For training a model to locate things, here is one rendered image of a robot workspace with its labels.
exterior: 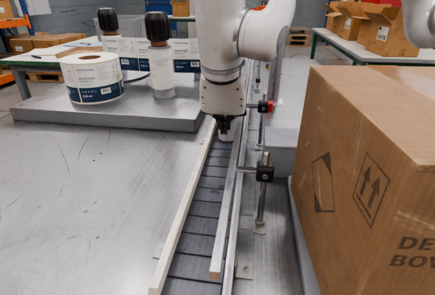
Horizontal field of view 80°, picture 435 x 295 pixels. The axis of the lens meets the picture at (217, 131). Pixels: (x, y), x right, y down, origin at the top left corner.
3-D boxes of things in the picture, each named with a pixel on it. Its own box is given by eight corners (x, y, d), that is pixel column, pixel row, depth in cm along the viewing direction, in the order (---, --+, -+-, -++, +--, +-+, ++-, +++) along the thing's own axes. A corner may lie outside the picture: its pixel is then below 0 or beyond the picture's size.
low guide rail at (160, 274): (232, 72, 126) (232, 68, 125) (234, 72, 126) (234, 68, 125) (150, 297, 32) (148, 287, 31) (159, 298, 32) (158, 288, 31)
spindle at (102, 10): (113, 69, 131) (101, 7, 118) (130, 70, 130) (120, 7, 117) (104, 74, 123) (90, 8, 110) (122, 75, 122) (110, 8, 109)
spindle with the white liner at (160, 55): (156, 90, 106) (147, 10, 92) (178, 92, 105) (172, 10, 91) (149, 98, 98) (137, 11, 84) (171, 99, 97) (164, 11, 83)
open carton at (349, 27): (329, 35, 320) (335, 2, 303) (366, 36, 317) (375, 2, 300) (339, 41, 287) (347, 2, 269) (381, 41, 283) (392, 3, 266)
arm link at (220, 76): (246, 48, 52) (246, 61, 55) (204, 46, 53) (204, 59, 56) (243, 72, 47) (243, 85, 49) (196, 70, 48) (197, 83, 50)
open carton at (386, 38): (351, 48, 244) (362, 4, 226) (406, 49, 242) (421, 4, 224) (371, 57, 210) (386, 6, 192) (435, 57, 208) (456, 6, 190)
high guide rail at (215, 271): (248, 61, 123) (248, 58, 122) (250, 61, 123) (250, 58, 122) (208, 279, 29) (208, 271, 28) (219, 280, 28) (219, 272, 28)
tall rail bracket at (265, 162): (230, 214, 53) (233, 145, 45) (267, 218, 52) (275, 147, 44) (229, 226, 50) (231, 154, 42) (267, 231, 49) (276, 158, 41)
